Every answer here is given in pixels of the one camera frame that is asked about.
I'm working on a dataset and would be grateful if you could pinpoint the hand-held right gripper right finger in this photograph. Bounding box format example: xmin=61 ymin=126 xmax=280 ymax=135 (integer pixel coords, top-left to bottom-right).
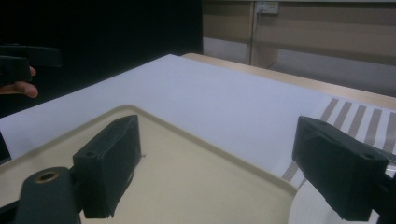
xmin=291 ymin=115 xmax=396 ymax=222

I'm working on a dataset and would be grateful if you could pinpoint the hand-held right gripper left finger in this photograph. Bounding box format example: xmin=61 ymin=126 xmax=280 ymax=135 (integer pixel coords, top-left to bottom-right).
xmin=72 ymin=114 xmax=143 ymax=219

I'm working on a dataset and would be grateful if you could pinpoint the white brown striped cloth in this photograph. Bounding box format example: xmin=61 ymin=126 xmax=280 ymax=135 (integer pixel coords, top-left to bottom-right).
xmin=280 ymin=96 xmax=396 ymax=224

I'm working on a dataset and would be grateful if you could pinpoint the black curtain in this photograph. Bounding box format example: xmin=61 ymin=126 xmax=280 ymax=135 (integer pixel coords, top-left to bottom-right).
xmin=0 ymin=0 xmax=205 ymax=119

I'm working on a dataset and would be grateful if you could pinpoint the beige plastic tray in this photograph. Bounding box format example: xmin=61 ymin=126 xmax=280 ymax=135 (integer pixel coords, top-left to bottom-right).
xmin=0 ymin=105 xmax=299 ymax=224

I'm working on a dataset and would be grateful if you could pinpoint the white table mat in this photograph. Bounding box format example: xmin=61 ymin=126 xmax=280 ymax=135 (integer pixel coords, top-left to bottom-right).
xmin=0 ymin=53 xmax=333 ymax=181

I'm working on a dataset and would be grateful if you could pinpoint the white wall socket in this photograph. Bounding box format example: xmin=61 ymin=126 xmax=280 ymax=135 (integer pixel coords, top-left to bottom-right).
xmin=254 ymin=1 xmax=280 ymax=15

